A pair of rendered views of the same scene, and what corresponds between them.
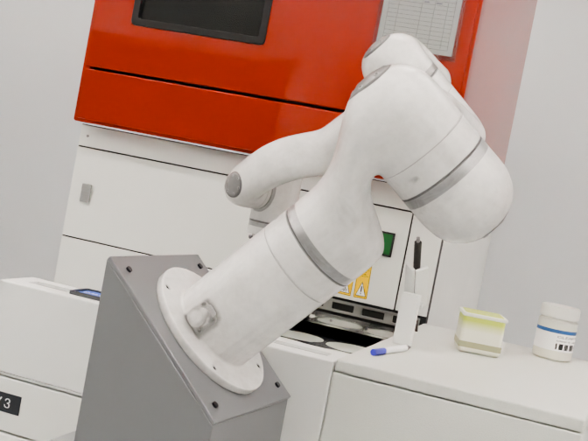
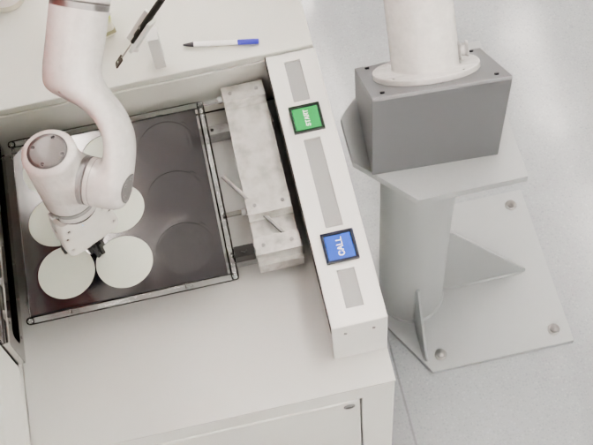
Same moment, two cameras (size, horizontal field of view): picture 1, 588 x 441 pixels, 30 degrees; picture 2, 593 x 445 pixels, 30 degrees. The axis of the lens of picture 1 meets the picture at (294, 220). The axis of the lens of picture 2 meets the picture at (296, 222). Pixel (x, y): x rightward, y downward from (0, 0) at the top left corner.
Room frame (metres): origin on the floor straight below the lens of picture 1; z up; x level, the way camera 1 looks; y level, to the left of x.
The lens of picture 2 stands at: (2.07, 1.00, 2.62)
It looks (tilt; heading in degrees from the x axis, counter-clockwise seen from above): 63 degrees down; 247
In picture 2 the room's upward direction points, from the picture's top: 8 degrees counter-clockwise
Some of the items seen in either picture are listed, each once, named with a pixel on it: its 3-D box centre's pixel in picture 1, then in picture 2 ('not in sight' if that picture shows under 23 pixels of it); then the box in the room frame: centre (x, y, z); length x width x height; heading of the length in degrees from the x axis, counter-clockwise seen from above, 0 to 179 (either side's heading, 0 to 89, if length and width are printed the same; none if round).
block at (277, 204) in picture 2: not in sight; (269, 206); (1.75, 0.12, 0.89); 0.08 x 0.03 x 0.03; 162
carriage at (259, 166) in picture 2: not in sight; (262, 177); (1.72, 0.05, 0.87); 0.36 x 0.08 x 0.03; 72
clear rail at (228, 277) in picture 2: not in sight; (132, 298); (2.03, 0.16, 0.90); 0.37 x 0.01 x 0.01; 162
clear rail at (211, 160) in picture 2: not in sight; (216, 186); (1.81, 0.04, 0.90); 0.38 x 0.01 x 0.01; 72
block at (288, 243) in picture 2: not in sight; (278, 245); (1.77, 0.20, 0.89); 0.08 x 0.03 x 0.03; 162
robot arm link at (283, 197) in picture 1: (276, 187); (61, 173); (2.04, 0.04, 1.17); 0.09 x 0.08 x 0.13; 136
